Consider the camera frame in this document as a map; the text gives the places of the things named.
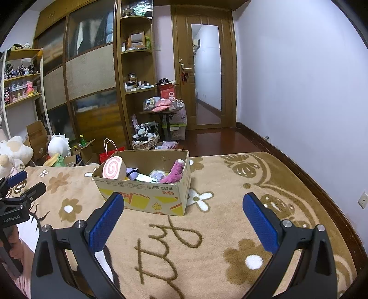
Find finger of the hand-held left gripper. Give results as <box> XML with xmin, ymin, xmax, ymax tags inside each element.
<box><xmin>11</xmin><ymin>182</ymin><xmax>47</xmax><ymax>203</ymax></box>
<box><xmin>0</xmin><ymin>170</ymin><xmax>28</xmax><ymax>192</ymax></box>

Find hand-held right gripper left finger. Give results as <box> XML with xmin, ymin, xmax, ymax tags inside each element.
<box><xmin>30</xmin><ymin>192</ymin><xmax>125</xmax><ymax>299</ymax></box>

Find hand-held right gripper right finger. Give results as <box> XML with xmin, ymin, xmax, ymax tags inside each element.
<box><xmin>242</xmin><ymin>193</ymin><xmax>337</xmax><ymax>299</ymax></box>

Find printed cardboard box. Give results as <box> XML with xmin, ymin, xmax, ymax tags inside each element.
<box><xmin>92</xmin><ymin>149</ymin><xmax>192</xmax><ymax>217</ymax></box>

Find white plush toy brown spots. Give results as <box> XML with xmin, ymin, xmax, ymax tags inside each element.
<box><xmin>0</xmin><ymin>136</ymin><xmax>34</xmax><ymax>176</ymax></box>

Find plain cardboard box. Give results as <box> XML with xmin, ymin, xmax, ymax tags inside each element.
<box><xmin>26</xmin><ymin>121</ymin><xmax>49</xmax><ymax>161</ymax></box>

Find brown floral blanket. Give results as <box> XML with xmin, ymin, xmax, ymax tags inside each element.
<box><xmin>17</xmin><ymin>152</ymin><xmax>358</xmax><ymax>299</ymax></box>

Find white round plush toy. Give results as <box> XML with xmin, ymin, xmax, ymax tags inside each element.
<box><xmin>47</xmin><ymin>133</ymin><xmax>71</xmax><ymax>157</ymax></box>

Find pink swirl roll plush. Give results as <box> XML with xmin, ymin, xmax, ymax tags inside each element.
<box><xmin>103</xmin><ymin>157</ymin><xmax>127</xmax><ymax>180</ymax></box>

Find white tissue packet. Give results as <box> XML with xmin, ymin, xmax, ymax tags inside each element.
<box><xmin>135</xmin><ymin>173</ymin><xmax>158</xmax><ymax>183</ymax></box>

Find open cardboard box with bottles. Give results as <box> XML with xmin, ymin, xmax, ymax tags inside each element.
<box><xmin>70</xmin><ymin>139</ymin><xmax>100</xmax><ymax>165</ymax></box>

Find red paper bag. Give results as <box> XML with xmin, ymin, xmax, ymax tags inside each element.
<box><xmin>99</xmin><ymin>138</ymin><xmax>126</xmax><ymax>164</ymax></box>

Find pink plush toy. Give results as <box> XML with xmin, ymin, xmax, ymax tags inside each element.
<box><xmin>159</xmin><ymin>159</ymin><xmax>184</xmax><ymax>184</ymax></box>

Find wicker basket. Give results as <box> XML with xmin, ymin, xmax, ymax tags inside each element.
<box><xmin>132</xmin><ymin>135</ymin><xmax>160</xmax><ymax>150</ymax></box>

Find striped socks pile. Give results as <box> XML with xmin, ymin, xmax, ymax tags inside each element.
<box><xmin>136</xmin><ymin>122</ymin><xmax>158</xmax><ymax>137</ymax></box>

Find row of dark figurines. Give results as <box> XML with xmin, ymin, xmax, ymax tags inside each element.
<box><xmin>3</xmin><ymin>62</ymin><xmax>39</xmax><ymax>79</ymax></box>

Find small side table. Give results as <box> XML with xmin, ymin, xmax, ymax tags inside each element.
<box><xmin>139</xmin><ymin>106</ymin><xmax>184</xmax><ymax>141</ymax></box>

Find clear plastic storage bin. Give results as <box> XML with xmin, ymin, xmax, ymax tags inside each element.
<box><xmin>170</xmin><ymin>103</ymin><xmax>187</xmax><ymax>141</ymax></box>

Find wooden wardrobe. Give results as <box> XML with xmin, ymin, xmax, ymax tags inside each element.
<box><xmin>33</xmin><ymin>0</ymin><xmax>157</xmax><ymax>150</ymax></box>

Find pink cloth pouch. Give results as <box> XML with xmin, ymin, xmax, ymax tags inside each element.
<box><xmin>151</xmin><ymin>99</ymin><xmax>180</xmax><ymax>113</ymax></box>

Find row of small white boxes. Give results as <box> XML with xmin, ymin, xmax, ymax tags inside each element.
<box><xmin>125</xmin><ymin>82</ymin><xmax>157</xmax><ymax>92</ymax></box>

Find wooden door with glass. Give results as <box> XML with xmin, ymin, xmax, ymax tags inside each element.
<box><xmin>172</xmin><ymin>6</ymin><xmax>237</xmax><ymax>129</ymax></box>

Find red box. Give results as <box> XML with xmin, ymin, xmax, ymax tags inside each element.
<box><xmin>159</xmin><ymin>83</ymin><xmax>176</xmax><ymax>100</ymax></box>

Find yellow wall shelf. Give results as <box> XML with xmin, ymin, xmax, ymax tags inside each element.
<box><xmin>0</xmin><ymin>47</ymin><xmax>45</xmax><ymax>110</ymax></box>

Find small wooden frame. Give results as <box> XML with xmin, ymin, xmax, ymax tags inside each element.
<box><xmin>128</xmin><ymin>33</ymin><xmax>146</xmax><ymax>49</ymax></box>

